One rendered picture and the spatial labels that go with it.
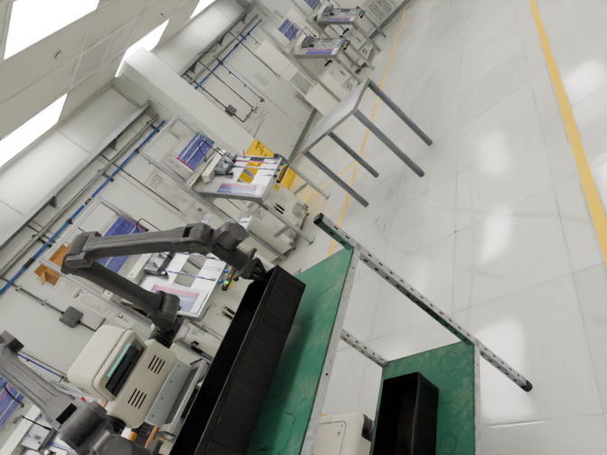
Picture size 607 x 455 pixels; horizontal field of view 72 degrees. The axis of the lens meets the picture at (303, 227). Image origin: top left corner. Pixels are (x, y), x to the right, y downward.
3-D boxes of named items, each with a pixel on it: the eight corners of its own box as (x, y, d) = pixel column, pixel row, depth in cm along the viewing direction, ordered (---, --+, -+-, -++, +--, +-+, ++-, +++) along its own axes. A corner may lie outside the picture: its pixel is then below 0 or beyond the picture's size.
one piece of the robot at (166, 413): (187, 457, 146) (134, 430, 139) (219, 382, 164) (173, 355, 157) (207, 456, 135) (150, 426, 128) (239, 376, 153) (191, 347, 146)
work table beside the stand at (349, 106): (424, 175, 334) (352, 108, 310) (365, 208, 387) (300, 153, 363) (433, 141, 361) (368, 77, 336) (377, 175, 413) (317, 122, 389)
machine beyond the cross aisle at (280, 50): (377, 64, 729) (295, -19, 671) (369, 86, 674) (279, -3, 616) (327, 111, 821) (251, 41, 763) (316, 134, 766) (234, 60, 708)
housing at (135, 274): (167, 247, 389) (163, 236, 379) (139, 289, 356) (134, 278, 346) (160, 246, 391) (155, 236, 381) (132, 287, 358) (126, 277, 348)
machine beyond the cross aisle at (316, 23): (388, 32, 825) (318, -42, 767) (383, 49, 770) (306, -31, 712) (342, 78, 917) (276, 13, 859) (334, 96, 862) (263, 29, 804)
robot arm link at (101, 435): (91, 399, 89) (56, 436, 84) (99, 400, 80) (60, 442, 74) (134, 434, 91) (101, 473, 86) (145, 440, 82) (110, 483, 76)
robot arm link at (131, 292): (60, 245, 133) (45, 270, 126) (82, 227, 126) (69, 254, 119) (172, 306, 158) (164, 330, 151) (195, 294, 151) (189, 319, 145)
